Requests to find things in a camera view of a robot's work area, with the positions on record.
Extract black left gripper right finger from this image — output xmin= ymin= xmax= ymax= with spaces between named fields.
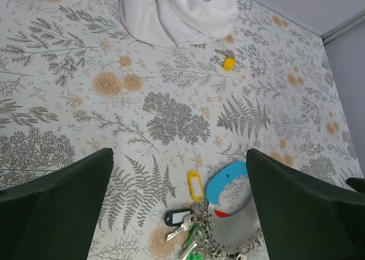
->
xmin=246 ymin=149 xmax=364 ymax=259

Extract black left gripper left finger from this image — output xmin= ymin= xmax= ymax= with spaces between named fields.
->
xmin=1 ymin=148 xmax=113 ymax=259

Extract blue keyring holder with rings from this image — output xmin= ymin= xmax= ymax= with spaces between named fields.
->
xmin=204 ymin=161 xmax=265 ymax=259

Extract key with red tag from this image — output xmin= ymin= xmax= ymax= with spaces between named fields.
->
xmin=214 ymin=209 xmax=230 ymax=218

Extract yellow key tag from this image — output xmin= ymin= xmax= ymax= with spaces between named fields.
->
xmin=188 ymin=170 xmax=205 ymax=202

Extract key with green tag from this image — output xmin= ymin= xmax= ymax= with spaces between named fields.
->
xmin=177 ymin=224 xmax=210 ymax=259

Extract key with black tag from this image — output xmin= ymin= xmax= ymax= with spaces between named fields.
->
xmin=164 ymin=208 xmax=196 ymax=241

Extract floral patterned table mat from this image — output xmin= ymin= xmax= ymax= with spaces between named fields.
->
xmin=1 ymin=0 xmax=362 ymax=259

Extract key with yellow tag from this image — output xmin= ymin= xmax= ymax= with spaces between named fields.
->
xmin=214 ymin=49 xmax=236 ymax=71

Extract crumpled white cloth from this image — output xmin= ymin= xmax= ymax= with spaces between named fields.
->
xmin=119 ymin=0 xmax=238 ymax=48

